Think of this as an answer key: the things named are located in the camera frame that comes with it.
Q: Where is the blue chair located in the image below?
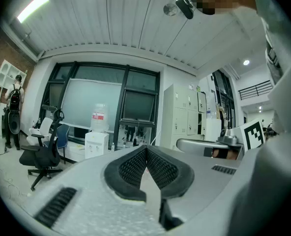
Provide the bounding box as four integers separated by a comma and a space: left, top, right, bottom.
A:
43, 123, 70, 164

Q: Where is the black framed glass door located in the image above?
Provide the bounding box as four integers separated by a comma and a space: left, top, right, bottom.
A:
210, 69, 236, 130

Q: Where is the white chair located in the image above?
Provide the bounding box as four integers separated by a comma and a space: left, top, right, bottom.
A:
26, 117, 54, 147

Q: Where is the large clear water bottle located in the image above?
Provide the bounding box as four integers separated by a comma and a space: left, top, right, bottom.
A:
90, 103, 110, 134

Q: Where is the black window frame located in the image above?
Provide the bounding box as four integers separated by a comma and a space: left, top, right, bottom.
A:
38, 61, 161, 152

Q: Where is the black oval case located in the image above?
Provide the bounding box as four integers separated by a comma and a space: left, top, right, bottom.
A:
7, 110, 21, 134

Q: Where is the white low cupboard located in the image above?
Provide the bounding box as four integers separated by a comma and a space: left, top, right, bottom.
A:
205, 118, 222, 142

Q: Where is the frosted white window panel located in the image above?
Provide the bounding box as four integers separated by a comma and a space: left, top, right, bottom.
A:
60, 79, 123, 130

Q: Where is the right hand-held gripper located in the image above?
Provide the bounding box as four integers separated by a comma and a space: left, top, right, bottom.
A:
176, 118, 265, 157

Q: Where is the person's right hand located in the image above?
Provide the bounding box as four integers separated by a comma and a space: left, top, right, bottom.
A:
211, 148, 237, 160

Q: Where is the black head-mounted camera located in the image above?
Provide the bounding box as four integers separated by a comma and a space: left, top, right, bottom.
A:
175, 0, 195, 20

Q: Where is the thin floor cable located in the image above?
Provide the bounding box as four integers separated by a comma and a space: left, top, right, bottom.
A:
0, 166, 32, 199

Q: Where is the black office chair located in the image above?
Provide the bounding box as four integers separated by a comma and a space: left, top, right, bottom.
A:
19, 109, 65, 191

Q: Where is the white shelf unit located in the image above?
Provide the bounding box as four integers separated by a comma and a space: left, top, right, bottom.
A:
0, 59, 28, 139

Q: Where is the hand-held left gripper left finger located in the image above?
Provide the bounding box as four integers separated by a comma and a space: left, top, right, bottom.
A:
26, 145, 166, 236

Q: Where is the cream locker cabinet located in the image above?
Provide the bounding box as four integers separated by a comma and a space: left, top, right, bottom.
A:
160, 83, 207, 151

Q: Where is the long ceiling light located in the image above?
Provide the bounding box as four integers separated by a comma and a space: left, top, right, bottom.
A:
16, 0, 50, 24

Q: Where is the white water dispenser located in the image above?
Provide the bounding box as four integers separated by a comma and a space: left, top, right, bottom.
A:
84, 131, 110, 160

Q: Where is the black strap with buckle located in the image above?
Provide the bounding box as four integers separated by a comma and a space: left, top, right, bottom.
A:
265, 39, 283, 83

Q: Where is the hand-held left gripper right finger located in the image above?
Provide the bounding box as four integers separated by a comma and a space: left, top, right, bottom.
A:
146, 145, 242, 231

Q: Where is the black metal railing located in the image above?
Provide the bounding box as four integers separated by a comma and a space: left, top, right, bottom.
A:
237, 80, 274, 101

